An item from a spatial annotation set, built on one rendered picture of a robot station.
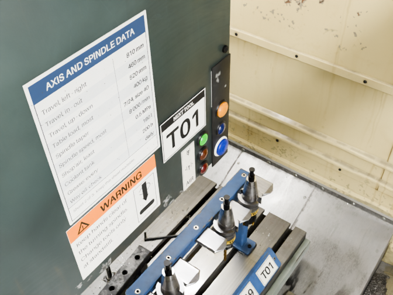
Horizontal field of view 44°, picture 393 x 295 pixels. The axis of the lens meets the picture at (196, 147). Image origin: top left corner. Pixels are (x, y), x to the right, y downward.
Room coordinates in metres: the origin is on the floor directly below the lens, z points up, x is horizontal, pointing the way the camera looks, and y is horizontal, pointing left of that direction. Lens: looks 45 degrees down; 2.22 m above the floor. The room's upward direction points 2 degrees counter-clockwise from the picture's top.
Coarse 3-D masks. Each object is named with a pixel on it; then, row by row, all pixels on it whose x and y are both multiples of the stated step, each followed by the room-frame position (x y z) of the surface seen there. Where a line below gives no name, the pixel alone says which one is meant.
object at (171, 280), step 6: (162, 276) 0.56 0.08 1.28; (168, 276) 0.55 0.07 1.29; (174, 276) 0.56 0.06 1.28; (162, 282) 0.55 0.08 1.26; (168, 282) 0.55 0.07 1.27; (174, 282) 0.55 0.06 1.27; (162, 288) 0.55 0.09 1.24; (168, 288) 0.54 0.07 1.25; (174, 288) 0.55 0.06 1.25; (168, 294) 0.54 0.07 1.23; (174, 294) 0.54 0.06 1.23
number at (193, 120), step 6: (198, 108) 0.53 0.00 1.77; (192, 114) 0.52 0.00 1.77; (198, 114) 0.53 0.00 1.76; (180, 120) 0.50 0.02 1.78; (186, 120) 0.51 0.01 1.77; (192, 120) 0.52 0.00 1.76; (198, 120) 0.53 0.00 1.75; (180, 126) 0.50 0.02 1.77; (186, 126) 0.51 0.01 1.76; (192, 126) 0.52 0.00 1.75; (198, 126) 0.53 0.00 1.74; (180, 132) 0.50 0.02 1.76; (186, 132) 0.51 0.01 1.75; (192, 132) 0.52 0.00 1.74; (180, 138) 0.50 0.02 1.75; (186, 138) 0.51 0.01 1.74; (180, 144) 0.50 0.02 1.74
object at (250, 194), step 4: (248, 180) 0.82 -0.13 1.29; (256, 180) 0.82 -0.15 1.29; (244, 184) 0.82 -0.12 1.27; (248, 184) 0.81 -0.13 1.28; (252, 184) 0.81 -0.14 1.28; (256, 184) 0.81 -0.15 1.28; (244, 188) 0.81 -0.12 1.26; (248, 188) 0.81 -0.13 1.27; (252, 188) 0.81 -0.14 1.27; (256, 188) 0.81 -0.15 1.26; (244, 192) 0.81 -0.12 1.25; (248, 192) 0.81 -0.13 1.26; (252, 192) 0.80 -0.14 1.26; (256, 192) 0.81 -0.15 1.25; (244, 196) 0.81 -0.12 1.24; (248, 196) 0.80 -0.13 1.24; (252, 196) 0.80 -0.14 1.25; (256, 196) 0.81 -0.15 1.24; (244, 200) 0.81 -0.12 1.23; (248, 200) 0.80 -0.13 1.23; (252, 200) 0.80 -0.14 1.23
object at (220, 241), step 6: (210, 228) 0.73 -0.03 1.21; (204, 234) 0.71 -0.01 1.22; (210, 234) 0.71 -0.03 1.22; (216, 234) 0.71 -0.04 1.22; (198, 240) 0.69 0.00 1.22; (204, 240) 0.69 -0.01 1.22; (210, 240) 0.69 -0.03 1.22; (216, 240) 0.69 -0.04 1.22; (222, 240) 0.69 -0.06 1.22; (204, 246) 0.68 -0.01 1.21; (210, 246) 0.67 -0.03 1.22; (216, 246) 0.67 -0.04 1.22; (222, 246) 0.67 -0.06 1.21; (216, 252) 0.66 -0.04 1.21
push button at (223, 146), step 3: (222, 141) 0.57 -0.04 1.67; (225, 141) 0.57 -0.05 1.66; (219, 144) 0.57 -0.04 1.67; (222, 144) 0.57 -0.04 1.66; (225, 144) 0.57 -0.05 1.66; (219, 147) 0.56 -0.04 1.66; (222, 147) 0.57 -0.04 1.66; (225, 147) 0.57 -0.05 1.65; (216, 150) 0.56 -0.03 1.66; (219, 150) 0.56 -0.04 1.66; (222, 150) 0.57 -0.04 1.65; (225, 150) 0.57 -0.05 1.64; (216, 153) 0.56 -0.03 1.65; (219, 153) 0.56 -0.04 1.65; (222, 153) 0.57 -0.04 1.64
